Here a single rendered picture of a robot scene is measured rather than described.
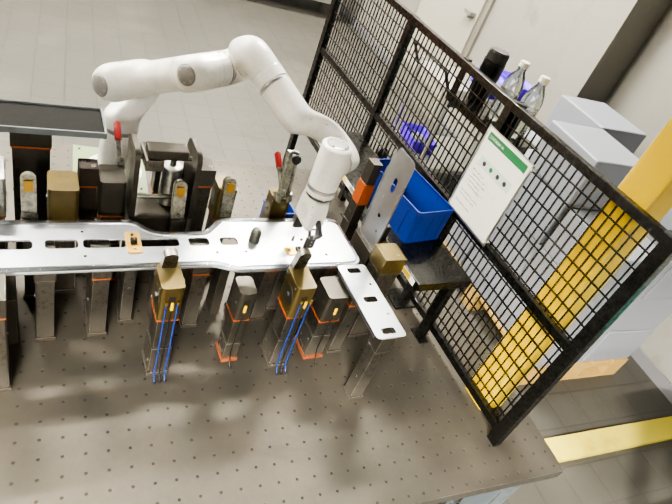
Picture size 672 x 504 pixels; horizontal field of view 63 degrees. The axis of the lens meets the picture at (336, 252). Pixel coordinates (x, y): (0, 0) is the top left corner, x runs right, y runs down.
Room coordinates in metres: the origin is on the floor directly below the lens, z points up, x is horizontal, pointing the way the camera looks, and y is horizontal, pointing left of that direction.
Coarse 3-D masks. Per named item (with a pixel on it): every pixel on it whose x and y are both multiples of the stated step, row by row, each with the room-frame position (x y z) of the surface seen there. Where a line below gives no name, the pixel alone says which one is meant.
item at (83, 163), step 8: (80, 160) 1.17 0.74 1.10; (88, 160) 1.18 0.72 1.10; (96, 160) 1.20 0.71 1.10; (80, 168) 1.14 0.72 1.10; (88, 168) 1.15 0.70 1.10; (96, 168) 1.17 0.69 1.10; (80, 176) 1.14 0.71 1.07; (88, 176) 1.15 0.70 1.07; (96, 176) 1.16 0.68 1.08; (80, 184) 1.14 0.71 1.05; (88, 184) 1.15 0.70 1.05; (96, 184) 1.16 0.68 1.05; (80, 192) 1.14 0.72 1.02; (88, 192) 1.16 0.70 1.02; (80, 200) 1.14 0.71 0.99; (88, 200) 1.16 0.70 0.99; (80, 208) 1.15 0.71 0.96; (88, 208) 1.16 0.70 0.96; (80, 216) 1.15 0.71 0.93; (88, 216) 1.16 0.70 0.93
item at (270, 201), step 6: (270, 192) 1.47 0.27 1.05; (270, 198) 1.46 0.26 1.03; (264, 204) 1.48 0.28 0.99; (270, 204) 1.45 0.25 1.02; (276, 204) 1.44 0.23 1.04; (282, 204) 1.45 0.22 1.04; (288, 204) 1.46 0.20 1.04; (264, 210) 1.47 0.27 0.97; (270, 210) 1.44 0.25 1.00; (276, 210) 1.44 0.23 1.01; (282, 210) 1.45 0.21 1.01; (264, 216) 1.46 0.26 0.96; (270, 216) 1.44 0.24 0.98; (276, 216) 1.44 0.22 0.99; (282, 216) 1.46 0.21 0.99
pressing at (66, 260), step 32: (0, 224) 0.94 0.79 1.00; (32, 224) 0.98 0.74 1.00; (64, 224) 1.02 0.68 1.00; (96, 224) 1.07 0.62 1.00; (128, 224) 1.12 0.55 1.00; (224, 224) 1.28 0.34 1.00; (256, 224) 1.35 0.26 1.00; (288, 224) 1.41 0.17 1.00; (0, 256) 0.84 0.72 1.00; (32, 256) 0.88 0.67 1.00; (64, 256) 0.92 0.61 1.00; (96, 256) 0.96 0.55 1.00; (128, 256) 1.01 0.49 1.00; (160, 256) 1.05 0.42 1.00; (192, 256) 1.10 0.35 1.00; (224, 256) 1.15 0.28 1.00; (256, 256) 1.21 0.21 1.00; (288, 256) 1.26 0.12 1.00; (320, 256) 1.32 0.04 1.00; (352, 256) 1.39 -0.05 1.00
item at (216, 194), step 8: (216, 176) 1.40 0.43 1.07; (224, 176) 1.42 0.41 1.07; (216, 184) 1.37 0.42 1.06; (216, 192) 1.36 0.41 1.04; (216, 200) 1.35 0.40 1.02; (208, 208) 1.39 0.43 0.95; (216, 208) 1.34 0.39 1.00; (208, 216) 1.39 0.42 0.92; (216, 216) 1.34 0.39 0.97; (208, 224) 1.38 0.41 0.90
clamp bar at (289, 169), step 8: (288, 152) 1.46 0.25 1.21; (296, 152) 1.48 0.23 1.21; (288, 160) 1.45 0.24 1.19; (296, 160) 1.44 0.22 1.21; (288, 168) 1.46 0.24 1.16; (296, 168) 1.47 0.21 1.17; (288, 176) 1.47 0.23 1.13; (280, 184) 1.45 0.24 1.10; (288, 184) 1.47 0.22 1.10; (280, 192) 1.44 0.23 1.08; (288, 192) 1.46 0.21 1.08; (280, 200) 1.44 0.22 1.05; (288, 200) 1.46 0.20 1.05
